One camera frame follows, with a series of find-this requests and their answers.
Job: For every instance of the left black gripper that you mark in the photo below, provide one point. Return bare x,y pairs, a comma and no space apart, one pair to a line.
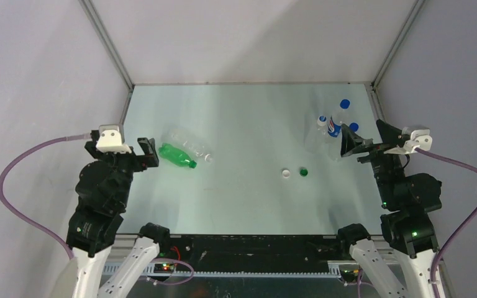
143,161

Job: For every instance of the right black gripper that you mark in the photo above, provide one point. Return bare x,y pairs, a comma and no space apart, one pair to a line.
389,135

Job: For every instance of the clear plastic bottle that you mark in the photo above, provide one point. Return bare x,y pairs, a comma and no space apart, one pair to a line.
190,143

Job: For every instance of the white bottle cap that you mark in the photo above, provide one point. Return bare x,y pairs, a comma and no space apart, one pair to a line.
285,173

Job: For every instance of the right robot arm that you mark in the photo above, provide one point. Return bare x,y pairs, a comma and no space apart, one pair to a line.
406,227

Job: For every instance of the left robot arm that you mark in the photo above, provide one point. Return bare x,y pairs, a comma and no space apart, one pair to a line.
103,192

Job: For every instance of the green plastic bottle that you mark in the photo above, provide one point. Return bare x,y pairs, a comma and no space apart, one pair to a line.
176,156

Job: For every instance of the pepsi bottle blue cap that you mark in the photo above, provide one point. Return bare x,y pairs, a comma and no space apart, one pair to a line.
340,115

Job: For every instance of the clear bottle white-blue cap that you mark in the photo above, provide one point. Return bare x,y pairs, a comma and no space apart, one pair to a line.
315,134

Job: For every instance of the green bottle cap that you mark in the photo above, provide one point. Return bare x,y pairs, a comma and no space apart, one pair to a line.
303,172

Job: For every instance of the left circuit board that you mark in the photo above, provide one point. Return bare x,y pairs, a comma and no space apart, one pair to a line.
164,268

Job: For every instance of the circuit board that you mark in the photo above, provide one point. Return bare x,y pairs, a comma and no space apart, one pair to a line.
164,268
350,275

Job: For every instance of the right circuit board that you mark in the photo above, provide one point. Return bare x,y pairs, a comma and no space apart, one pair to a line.
350,275

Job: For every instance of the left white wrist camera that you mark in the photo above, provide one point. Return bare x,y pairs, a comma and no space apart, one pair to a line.
111,139

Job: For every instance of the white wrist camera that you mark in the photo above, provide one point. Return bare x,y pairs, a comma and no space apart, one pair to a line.
418,137
111,139

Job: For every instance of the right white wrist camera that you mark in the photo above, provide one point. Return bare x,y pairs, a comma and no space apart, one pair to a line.
418,137

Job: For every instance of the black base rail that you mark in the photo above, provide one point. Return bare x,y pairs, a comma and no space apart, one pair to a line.
262,254

